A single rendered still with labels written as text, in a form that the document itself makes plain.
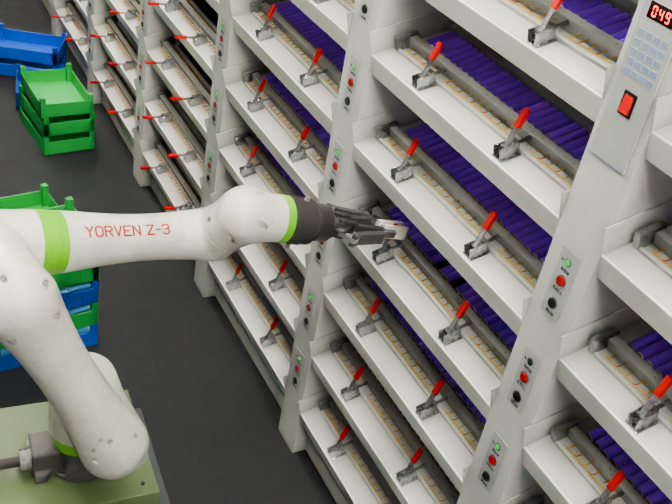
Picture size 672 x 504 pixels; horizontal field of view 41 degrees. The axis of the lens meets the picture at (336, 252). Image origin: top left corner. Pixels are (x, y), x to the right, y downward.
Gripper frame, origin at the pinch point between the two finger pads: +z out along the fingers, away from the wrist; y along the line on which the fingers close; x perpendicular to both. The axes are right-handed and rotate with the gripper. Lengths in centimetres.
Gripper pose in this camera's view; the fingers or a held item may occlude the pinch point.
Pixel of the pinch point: (390, 229)
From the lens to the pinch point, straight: 185.7
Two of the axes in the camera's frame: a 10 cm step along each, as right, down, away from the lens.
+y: 4.5, 5.6, -6.9
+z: 8.1, 0.6, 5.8
